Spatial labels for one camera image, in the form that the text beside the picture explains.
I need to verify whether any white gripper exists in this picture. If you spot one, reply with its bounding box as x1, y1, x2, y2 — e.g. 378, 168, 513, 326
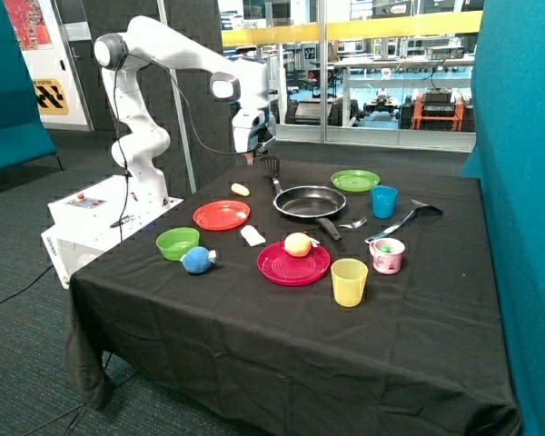
232, 106, 276, 165

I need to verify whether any yellow toy corn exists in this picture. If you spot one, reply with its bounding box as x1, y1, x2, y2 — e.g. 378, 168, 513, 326
231, 183, 251, 197

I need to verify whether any black frying pan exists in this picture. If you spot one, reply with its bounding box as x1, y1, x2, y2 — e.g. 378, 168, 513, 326
273, 183, 347, 241

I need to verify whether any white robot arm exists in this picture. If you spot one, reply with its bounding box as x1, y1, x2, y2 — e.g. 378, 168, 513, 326
94, 16, 276, 206

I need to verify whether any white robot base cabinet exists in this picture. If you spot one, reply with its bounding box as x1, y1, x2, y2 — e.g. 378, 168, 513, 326
41, 175, 183, 289

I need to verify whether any black slotted spatula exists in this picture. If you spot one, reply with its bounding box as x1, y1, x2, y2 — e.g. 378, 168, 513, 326
260, 155, 282, 194

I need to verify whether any red plate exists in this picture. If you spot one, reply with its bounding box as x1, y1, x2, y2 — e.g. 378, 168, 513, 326
193, 200, 251, 232

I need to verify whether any green plate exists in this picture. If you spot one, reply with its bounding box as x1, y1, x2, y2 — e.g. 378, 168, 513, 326
330, 170, 381, 193

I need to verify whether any magenta plate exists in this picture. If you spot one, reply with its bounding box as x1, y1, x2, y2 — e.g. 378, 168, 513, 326
256, 242, 332, 287

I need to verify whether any blue plush ball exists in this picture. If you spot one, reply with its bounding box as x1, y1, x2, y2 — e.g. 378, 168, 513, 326
181, 246, 217, 274

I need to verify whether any green bowl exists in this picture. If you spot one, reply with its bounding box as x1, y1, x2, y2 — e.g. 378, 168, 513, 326
155, 227, 200, 262

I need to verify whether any metal fork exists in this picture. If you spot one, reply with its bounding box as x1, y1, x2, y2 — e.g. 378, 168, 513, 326
337, 217, 367, 229

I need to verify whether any white lab desk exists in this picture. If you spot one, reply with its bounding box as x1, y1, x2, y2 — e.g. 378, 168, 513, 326
326, 54, 474, 130

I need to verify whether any blue plastic cup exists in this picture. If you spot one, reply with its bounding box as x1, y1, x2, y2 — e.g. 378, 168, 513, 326
371, 185, 398, 219

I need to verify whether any yellow plastic cup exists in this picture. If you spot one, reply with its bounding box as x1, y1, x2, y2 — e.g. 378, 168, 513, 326
331, 258, 369, 308

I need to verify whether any pink printed mug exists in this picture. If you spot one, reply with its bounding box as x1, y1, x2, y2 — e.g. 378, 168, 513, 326
369, 238, 405, 275

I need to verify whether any black tablecloth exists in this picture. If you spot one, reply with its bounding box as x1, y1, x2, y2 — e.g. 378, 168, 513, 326
64, 164, 522, 435

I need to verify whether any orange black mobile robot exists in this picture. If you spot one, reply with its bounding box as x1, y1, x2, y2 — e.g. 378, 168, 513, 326
399, 87, 475, 133

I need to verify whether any yellow black sign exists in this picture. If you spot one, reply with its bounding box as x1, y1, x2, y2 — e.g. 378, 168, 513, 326
33, 78, 69, 116

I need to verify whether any teal sofa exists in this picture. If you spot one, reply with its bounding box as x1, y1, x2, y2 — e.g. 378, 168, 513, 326
0, 1, 58, 172

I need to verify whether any red poster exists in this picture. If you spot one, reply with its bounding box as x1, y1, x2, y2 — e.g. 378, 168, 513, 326
3, 0, 54, 51

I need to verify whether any teal partition panel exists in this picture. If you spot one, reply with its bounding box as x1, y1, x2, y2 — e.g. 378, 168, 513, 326
462, 1, 545, 435

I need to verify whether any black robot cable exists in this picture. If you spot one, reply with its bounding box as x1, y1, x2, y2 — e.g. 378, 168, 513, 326
110, 54, 255, 229

